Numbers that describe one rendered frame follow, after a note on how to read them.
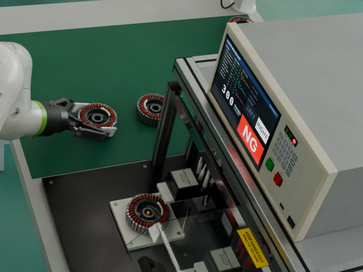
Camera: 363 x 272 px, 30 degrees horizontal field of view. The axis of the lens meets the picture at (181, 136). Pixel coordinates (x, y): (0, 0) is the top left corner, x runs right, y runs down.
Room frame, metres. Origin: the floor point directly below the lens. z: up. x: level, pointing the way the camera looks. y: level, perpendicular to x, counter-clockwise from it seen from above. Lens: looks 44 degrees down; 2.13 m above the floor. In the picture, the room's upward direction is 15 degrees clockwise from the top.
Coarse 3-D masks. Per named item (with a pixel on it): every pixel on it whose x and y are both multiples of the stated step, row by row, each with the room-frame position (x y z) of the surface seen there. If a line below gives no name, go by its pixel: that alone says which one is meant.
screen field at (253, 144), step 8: (240, 120) 1.09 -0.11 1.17; (240, 128) 1.08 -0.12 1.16; (248, 128) 1.06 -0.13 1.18; (240, 136) 1.07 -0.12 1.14; (248, 136) 1.05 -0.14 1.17; (256, 136) 1.03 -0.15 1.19; (248, 144) 1.04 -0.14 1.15; (256, 144) 1.02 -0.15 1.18; (256, 152) 1.01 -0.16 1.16; (256, 160) 1.01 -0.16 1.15
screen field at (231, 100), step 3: (222, 87) 1.17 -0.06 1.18; (225, 87) 1.16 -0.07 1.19; (222, 90) 1.17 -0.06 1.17; (225, 90) 1.16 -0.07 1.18; (225, 93) 1.16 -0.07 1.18; (228, 93) 1.15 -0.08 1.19; (225, 96) 1.15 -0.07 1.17; (228, 96) 1.14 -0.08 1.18; (231, 96) 1.13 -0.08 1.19; (228, 99) 1.14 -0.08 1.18; (231, 99) 1.13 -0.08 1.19; (228, 102) 1.14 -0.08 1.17; (231, 102) 1.13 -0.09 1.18; (231, 105) 1.13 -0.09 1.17
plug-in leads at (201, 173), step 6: (216, 156) 1.17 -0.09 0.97; (222, 162) 1.19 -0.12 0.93; (198, 168) 1.16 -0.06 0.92; (204, 168) 1.14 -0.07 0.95; (222, 168) 1.18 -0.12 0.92; (198, 174) 1.16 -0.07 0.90; (210, 174) 1.17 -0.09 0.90; (198, 180) 1.14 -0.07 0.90; (204, 180) 1.12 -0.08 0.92; (210, 180) 1.14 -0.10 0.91; (204, 186) 1.12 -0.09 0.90
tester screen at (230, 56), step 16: (224, 48) 1.20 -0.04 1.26; (224, 64) 1.19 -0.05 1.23; (240, 64) 1.14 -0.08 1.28; (224, 80) 1.17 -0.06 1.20; (240, 80) 1.12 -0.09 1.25; (224, 96) 1.16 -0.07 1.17; (240, 96) 1.11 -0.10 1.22; (256, 96) 1.07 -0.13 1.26; (240, 112) 1.09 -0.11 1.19; (256, 112) 1.05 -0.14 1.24; (272, 112) 1.01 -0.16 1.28; (272, 128) 1.00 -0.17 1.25
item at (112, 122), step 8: (88, 104) 1.43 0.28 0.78; (96, 104) 1.43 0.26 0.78; (80, 112) 1.38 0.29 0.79; (88, 112) 1.40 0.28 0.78; (96, 112) 1.42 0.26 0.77; (104, 112) 1.42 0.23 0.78; (112, 112) 1.41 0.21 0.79; (88, 120) 1.36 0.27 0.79; (96, 120) 1.38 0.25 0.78; (104, 120) 1.40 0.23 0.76; (112, 120) 1.38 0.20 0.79
